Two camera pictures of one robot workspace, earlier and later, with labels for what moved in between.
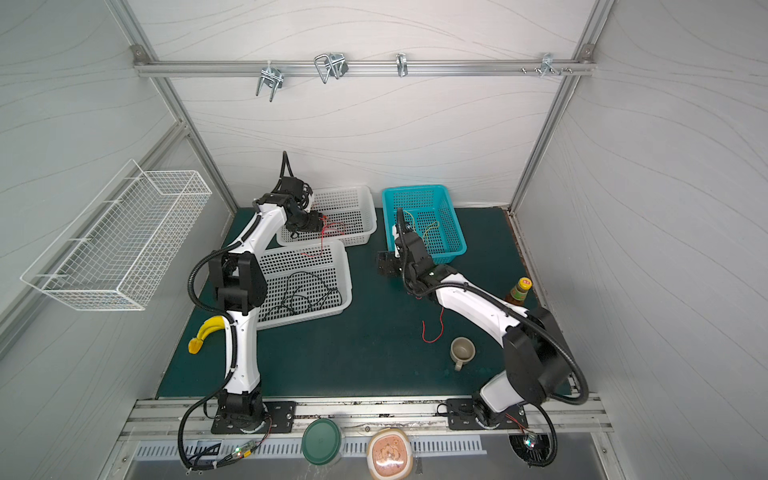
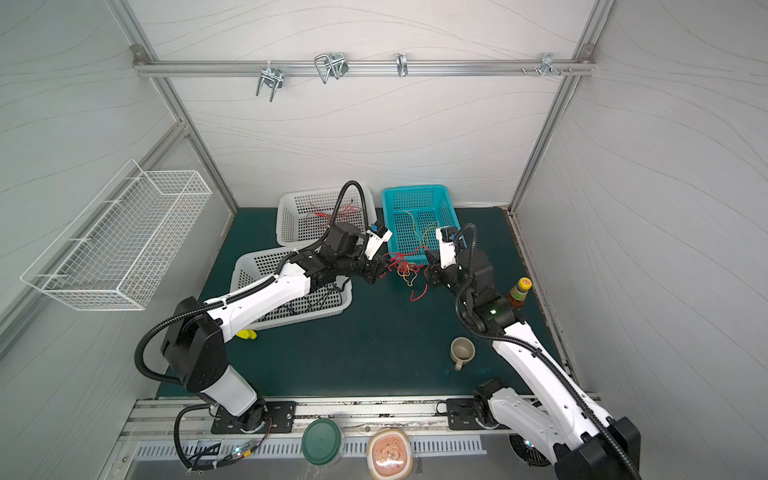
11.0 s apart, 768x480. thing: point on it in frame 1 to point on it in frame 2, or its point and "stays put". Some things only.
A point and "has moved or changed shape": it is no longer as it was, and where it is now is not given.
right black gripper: [402, 241] to [436, 273]
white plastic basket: [348, 215] stays put
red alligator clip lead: [326, 226] has moved or changed shape
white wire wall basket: [115, 250] stays put
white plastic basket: [304, 282] stays put
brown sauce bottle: [518, 294] stays put
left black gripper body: [306, 220] to [352, 265]
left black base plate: [274, 417] stays put
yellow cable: [424, 236] stays put
